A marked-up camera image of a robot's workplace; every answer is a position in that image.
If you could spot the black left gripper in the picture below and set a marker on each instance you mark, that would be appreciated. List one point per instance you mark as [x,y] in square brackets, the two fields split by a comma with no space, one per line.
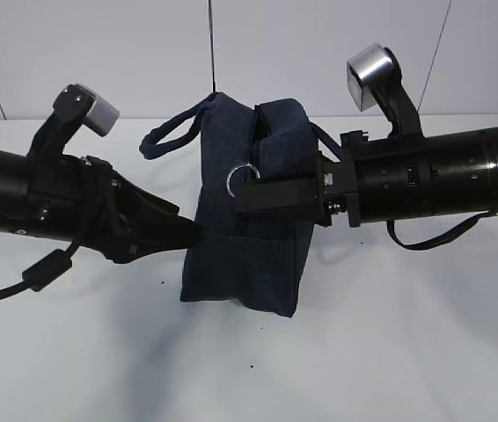
[130,223]

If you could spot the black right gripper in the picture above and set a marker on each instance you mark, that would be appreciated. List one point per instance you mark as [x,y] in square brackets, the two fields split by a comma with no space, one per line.
[332,190]

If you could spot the dark blue lunch bag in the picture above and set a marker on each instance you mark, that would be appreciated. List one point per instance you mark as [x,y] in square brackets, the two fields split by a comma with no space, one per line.
[255,238]

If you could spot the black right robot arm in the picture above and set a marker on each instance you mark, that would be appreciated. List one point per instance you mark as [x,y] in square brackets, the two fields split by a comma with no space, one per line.
[397,178]

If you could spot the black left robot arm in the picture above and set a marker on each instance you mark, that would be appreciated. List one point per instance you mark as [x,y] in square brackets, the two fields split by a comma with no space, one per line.
[85,199]

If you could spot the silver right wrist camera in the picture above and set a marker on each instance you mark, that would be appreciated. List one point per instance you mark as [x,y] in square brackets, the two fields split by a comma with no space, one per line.
[366,72]

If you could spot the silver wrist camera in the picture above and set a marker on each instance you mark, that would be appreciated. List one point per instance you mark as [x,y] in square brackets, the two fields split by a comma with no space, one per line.
[91,109]
[366,72]

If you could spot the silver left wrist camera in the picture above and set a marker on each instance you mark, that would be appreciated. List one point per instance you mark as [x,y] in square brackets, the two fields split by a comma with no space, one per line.
[91,109]

